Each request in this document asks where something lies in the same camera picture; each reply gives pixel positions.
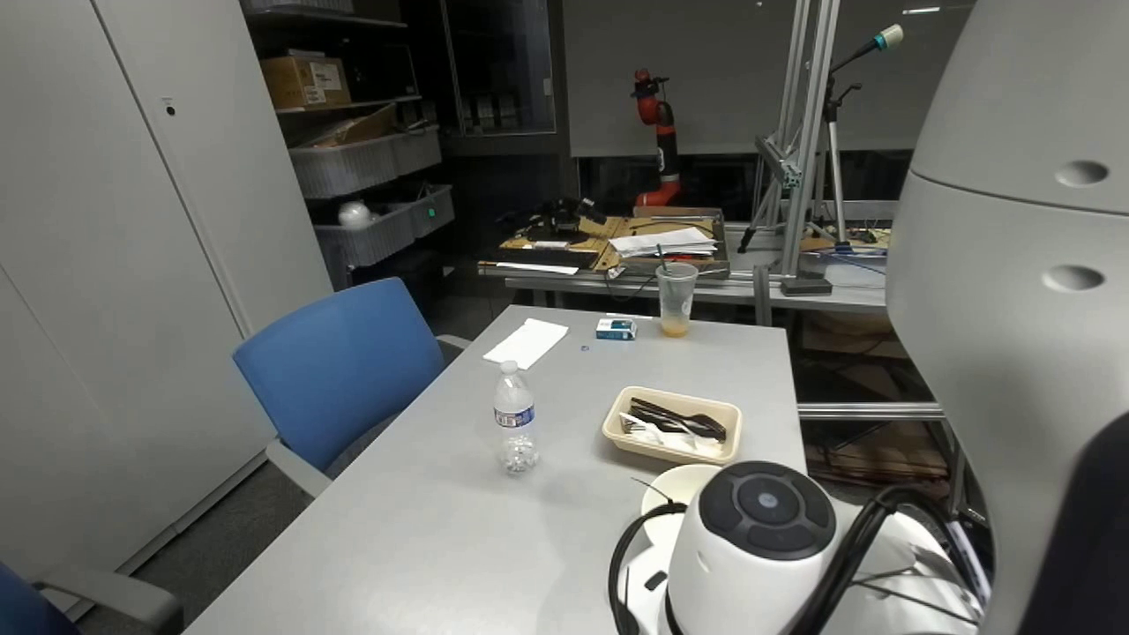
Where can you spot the grey metal cabinet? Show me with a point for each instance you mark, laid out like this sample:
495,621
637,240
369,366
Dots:
117,235

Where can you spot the clear plastic cup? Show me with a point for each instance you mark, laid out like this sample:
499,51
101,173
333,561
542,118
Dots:
678,302

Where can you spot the clear plastic water bottle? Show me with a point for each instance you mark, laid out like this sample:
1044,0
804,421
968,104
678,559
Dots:
516,412

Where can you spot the red fire extinguisher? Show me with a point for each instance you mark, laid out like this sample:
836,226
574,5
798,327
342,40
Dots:
654,118

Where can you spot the beige cutlery tray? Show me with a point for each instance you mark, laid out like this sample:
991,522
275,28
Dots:
618,439

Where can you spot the cardboard box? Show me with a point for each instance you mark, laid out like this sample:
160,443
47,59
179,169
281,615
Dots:
306,81

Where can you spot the grey storage bin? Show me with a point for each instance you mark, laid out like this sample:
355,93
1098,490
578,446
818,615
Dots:
366,159
390,226

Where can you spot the black plastic cutlery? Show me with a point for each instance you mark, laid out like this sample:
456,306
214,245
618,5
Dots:
675,414

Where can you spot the white paper sheet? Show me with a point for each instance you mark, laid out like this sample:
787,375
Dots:
526,344

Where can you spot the small blue white box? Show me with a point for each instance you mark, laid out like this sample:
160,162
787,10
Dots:
614,328

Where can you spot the aluminium stand posts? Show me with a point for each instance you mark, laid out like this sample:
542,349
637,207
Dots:
804,127

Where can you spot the green tipped microphone stand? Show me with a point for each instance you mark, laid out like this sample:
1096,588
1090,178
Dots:
836,152

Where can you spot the blue chair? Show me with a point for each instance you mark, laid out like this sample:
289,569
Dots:
337,366
23,613

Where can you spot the cardboard pieces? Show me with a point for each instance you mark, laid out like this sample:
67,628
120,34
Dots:
595,235

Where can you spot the cluttered grey workbench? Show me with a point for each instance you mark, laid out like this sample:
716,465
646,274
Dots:
564,275

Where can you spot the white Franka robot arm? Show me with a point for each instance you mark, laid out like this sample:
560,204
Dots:
1011,306

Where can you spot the white plastic cutlery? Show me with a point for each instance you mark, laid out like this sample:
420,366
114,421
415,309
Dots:
654,439

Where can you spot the white round object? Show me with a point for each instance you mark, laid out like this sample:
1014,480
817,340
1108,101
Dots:
355,217

